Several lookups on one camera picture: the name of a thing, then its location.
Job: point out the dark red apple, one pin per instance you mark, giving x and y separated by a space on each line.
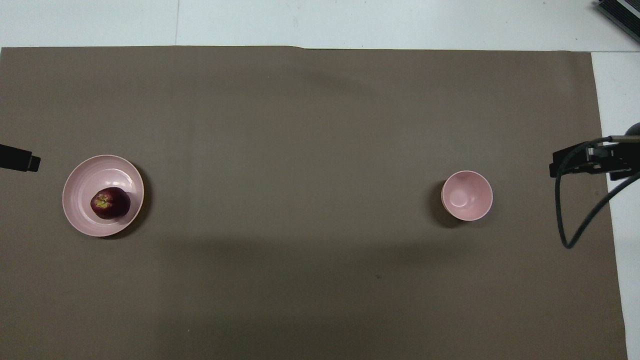
112 204

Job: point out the brown table mat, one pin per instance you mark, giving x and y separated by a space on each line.
320 150

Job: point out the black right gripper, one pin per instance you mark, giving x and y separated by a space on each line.
622 157

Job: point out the pink bowl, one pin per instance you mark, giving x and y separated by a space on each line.
467 197

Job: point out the black ribbed device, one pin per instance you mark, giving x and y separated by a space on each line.
622 12

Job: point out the pink plate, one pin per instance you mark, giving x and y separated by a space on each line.
82 210

